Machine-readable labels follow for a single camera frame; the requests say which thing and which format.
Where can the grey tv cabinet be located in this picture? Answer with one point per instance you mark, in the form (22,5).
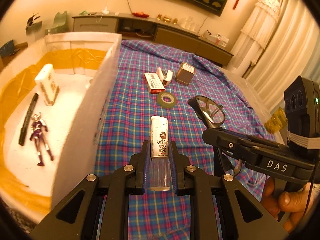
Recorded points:
(156,31)

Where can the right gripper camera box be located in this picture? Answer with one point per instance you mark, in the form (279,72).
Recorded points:
(302,113)

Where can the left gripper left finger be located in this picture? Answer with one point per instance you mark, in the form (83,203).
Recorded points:
(98,207)

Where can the green plastic chair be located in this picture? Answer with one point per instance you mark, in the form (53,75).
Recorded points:
(60,24)

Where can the white clear tube bottle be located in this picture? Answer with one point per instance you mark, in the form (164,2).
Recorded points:
(159,155)

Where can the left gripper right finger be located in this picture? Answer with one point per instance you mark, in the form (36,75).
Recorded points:
(220,207)

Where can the black frame glasses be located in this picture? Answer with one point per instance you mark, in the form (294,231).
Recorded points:
(212,115)

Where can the white carton in box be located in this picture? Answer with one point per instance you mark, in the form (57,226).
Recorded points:
(47,84)

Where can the red white staples box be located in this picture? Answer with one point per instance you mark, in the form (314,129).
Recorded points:
(154,83)

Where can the green tape roll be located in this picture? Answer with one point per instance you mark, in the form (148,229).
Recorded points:
(166,100)

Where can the person's right hand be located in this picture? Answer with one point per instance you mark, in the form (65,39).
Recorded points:
(291,202)

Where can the blue plastic basket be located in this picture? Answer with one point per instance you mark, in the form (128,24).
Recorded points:
(7,49)

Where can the white bin with plant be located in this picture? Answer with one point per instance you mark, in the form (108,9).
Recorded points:
(33,26)

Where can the glass jars on cabinet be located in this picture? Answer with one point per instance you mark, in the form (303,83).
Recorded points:
(189,24)

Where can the red fruit plate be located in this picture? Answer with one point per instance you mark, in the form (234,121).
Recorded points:
(140,15)

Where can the black marker pen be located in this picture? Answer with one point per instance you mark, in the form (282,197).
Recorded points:
(27,119)

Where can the purple silver action figure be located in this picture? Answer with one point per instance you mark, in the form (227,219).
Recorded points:
(38,126)

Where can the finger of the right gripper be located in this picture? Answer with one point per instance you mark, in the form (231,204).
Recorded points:
(212,136)

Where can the square metal tin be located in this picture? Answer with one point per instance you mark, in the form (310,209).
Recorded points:
(185,74)

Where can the white foam box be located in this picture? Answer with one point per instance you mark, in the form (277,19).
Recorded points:
(85,66)

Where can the white stapler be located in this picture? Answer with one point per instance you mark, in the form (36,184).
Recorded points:
(165,77)

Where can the white floor air conditioner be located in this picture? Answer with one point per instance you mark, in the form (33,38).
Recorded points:
(255,34)

